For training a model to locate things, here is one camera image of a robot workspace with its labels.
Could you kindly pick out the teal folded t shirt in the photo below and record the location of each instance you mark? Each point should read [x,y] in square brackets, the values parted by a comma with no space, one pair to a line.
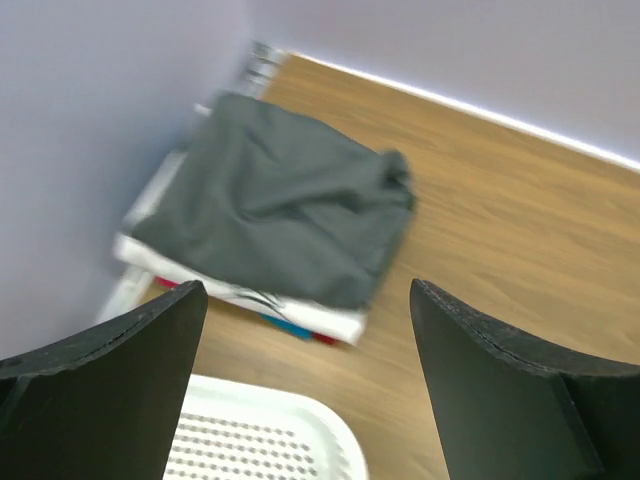
[289,328]

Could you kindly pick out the white printed folded t shirt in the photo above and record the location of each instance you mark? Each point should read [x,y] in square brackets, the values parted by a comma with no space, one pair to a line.
[346,326]

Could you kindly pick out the white perforated plastic basket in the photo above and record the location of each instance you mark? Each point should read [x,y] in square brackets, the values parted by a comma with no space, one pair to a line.
[231,430]

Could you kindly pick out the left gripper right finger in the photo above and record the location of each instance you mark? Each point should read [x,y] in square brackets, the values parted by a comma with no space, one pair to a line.
[510,405]

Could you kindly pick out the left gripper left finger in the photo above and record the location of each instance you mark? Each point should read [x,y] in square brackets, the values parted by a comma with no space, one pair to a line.
[103,403]

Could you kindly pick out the grey t shirt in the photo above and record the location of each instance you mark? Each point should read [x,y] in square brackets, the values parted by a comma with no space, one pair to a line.
[284,204]

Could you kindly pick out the red folded t shirt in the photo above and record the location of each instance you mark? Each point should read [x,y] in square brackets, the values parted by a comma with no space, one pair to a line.
[325,339]

